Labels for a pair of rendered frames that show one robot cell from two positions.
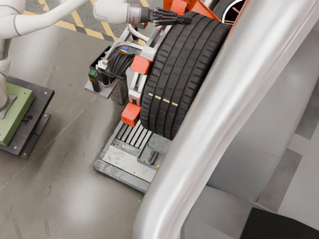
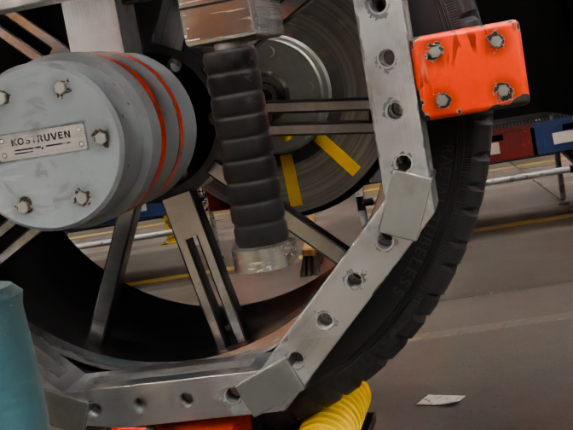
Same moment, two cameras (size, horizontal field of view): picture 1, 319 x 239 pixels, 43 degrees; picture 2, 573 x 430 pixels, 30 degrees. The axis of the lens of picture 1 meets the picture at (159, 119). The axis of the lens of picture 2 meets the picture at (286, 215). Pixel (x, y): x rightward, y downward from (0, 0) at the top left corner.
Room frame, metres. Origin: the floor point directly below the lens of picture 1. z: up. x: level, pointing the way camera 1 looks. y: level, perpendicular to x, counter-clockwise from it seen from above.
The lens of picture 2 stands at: (1.28, 0.99, 0.87)
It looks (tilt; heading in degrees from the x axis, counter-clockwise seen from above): 7 degrees down; 257
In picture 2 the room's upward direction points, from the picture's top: 10 degrees counter-clockwise
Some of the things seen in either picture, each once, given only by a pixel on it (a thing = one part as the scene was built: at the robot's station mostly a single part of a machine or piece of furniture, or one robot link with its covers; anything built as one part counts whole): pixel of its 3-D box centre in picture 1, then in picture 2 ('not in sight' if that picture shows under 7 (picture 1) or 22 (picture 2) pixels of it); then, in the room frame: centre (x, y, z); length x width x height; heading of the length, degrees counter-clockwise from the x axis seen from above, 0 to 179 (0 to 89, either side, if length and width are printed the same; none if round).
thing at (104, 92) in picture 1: (112, 68); not in sight; (1.46, 0.31, 0.44); 0.43 x 0.17 x 0.03; 155
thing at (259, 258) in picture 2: (104, 76); (246, 152); (1.14, 0.30, 0.83); 0.04 x 0.04 x 0.16
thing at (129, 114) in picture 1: (131, 114); (470, 69); (0.91, 0.14, 0.85); 0.09 x 0.08 x 0.07; 155
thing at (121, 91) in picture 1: (117, 82); not in sight; (1.48, 0.30, 0.21); 0.10 x 0.10 x 0.42; 65
